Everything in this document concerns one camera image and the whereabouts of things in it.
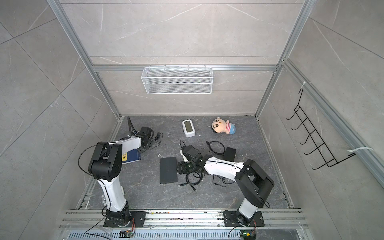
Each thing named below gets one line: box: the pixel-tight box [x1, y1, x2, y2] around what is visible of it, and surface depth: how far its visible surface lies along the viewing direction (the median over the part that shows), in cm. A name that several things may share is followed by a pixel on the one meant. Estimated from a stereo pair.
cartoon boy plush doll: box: [211, 116, 237, 135], surface depth 106 cm
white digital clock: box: [182, 119, 196, 138], surface depth 109 cm
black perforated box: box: [159, 156, 178, 184], surface depth 90 cm
